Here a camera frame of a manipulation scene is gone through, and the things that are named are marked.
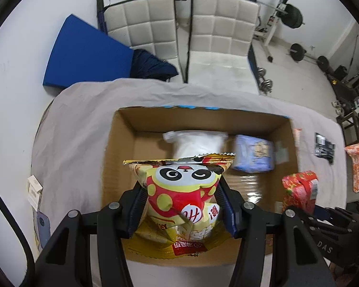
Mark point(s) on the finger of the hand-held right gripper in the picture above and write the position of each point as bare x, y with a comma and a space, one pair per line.
327, 213

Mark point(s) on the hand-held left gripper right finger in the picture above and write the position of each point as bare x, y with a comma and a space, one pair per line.
227, 212

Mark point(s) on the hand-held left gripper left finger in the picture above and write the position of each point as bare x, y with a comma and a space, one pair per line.
138, 210

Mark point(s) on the red patterned snack packet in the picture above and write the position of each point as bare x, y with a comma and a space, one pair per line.
299, 188

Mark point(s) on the yellow panda snack packet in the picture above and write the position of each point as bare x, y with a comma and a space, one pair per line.
179, 191

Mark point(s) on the cardboard box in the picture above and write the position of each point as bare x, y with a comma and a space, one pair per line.
122, 155

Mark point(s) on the light blue snack packet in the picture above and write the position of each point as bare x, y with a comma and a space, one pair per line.
252, 155

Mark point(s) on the black snack packet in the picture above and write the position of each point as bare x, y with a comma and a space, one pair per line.
324, 148

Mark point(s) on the white plastic packet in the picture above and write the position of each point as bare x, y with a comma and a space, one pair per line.
197, 143

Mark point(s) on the dark wooden chair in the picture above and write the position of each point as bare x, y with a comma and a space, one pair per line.
351, 125

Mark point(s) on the blue phone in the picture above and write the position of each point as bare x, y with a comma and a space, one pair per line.
43, 227

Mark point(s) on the grey tablecloth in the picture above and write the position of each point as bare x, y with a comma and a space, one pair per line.
77, 125

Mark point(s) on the small white box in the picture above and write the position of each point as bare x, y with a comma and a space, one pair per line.
34, 191

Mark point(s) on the metal dumbbell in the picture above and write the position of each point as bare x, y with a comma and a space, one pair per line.
261, 72
266, 85

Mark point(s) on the small black box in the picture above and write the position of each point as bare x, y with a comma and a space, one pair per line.
340, 72

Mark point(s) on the dark blue cloth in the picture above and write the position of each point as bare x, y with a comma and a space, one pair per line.
149, 65

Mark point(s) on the short barbell with black plates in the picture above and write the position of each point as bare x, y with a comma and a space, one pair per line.
297, 52

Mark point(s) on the blue foam mat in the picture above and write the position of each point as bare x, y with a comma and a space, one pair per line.
83, 53

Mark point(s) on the white quilted chair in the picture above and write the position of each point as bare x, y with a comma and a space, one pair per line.
143, 27
221, 36

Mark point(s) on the white weight rack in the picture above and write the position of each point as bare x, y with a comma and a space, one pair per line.
272, 27

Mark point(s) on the long barbell with black plates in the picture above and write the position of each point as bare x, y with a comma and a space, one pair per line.
295, 16

